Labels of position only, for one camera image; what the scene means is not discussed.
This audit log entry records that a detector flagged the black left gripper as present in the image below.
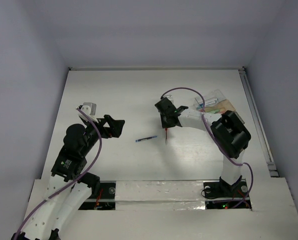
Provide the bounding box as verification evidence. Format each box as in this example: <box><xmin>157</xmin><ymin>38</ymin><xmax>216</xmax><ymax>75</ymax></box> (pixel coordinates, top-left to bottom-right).
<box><xmin>82</xmin><ymin>113</ymin><xmax>125</xmax><ymax>155</ymax></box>

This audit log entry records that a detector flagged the red gel pen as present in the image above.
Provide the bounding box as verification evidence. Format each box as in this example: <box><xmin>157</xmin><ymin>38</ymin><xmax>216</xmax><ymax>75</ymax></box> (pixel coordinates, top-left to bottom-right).
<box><xmin>164</xmin><ymin>128</ymin><xmax>168</xmax><ymax>144</ymax></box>

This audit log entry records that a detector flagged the blue ink refill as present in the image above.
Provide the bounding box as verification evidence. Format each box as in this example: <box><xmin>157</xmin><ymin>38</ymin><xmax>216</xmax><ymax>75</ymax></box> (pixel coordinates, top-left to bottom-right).
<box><xmin>135</xmin><ymin>135</ymin><xmax>158</xmax><ymax>143</ymax></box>

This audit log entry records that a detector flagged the white marker blue cap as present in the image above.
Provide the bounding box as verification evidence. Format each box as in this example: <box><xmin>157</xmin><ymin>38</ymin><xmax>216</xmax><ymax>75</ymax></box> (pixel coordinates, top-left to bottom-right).
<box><xmin>205</xmin><ymin>97</ymin><xmax>219</xmax><ymax>107</ymax></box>

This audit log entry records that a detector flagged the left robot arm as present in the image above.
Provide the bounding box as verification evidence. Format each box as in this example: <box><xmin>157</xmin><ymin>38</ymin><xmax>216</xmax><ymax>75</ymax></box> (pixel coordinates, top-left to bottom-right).
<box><xmin>12</xmin><ymin>112</ymin><xmax>125</xmax><ymax>240</ymax></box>

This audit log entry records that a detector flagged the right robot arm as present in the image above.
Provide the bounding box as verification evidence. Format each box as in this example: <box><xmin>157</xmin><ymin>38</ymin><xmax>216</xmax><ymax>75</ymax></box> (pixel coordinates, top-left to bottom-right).
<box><xmin>155</xmin><ymin>97</ymin><xmax>251</xmax><ymax>196</ymax></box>

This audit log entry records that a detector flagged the stationery organizer box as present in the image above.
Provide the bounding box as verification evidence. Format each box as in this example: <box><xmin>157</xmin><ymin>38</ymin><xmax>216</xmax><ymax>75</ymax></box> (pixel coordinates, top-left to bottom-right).
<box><xmin>192</xmin><ymin>89</ymin><xmax>236</xmax><ymax>124</ymax></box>

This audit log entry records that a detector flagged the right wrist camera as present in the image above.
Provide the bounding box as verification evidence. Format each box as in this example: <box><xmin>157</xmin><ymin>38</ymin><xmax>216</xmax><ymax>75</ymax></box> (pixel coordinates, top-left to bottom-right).
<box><xmin>164</xmin><ymin>94</ymin><xmax>174</xmax><ymax>103</ymax></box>

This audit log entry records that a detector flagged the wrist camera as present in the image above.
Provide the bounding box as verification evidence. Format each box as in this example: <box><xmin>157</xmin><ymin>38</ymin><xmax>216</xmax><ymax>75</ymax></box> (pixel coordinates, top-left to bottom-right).
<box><xmin>77</xmin><ymin>102</ymin><xmax>97</xmax><ymax>122</ymax></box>
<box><xmin>164</xmin><ymin>94</ymin><xmax>174</xmax><ymax>103</ymax></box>

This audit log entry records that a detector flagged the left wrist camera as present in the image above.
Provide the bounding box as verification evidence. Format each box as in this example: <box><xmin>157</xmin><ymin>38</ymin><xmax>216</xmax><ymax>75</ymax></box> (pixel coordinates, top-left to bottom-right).
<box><xmin>77</xmin><ymin>102</ymin><xmax>97</xmax><ymax>122</ymax></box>

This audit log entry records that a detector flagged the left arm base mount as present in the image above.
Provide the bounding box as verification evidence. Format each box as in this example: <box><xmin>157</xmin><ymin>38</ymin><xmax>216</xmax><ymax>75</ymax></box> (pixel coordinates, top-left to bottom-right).
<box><xmin>80</xmin><ymin>172</ymin><xmax>116</xmax><ymax>200</ymax></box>

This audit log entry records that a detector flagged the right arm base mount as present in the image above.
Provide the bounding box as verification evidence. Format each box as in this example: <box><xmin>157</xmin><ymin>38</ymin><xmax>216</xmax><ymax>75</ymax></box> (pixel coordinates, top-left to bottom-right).
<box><xmin>200</xmin><ymin>176</ymin><xmax>248</xmax><ymax>200</ymax></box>

